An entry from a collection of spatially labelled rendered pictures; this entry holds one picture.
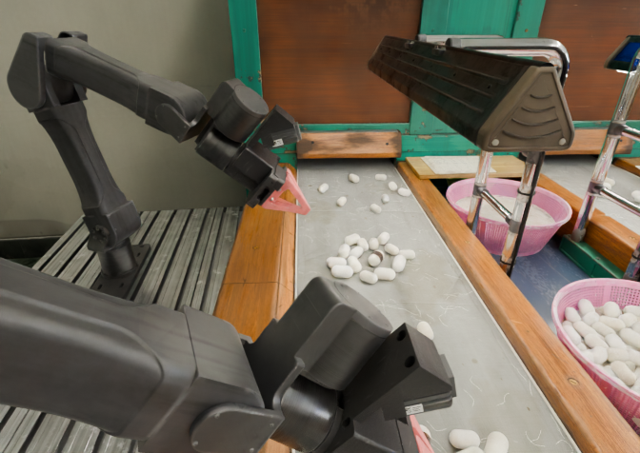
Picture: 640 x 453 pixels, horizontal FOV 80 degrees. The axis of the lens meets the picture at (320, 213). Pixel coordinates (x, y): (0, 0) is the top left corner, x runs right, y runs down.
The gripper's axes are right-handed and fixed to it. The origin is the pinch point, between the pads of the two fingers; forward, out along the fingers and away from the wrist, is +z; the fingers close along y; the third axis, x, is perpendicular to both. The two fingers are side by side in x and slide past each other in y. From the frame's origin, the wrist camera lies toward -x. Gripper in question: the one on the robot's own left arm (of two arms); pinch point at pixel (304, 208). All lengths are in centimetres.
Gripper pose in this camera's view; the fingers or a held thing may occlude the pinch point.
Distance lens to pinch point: 64.7
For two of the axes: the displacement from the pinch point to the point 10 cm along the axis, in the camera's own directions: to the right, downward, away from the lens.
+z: 7.6, 5.6, 3.2
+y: -0.4, -4.5, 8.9
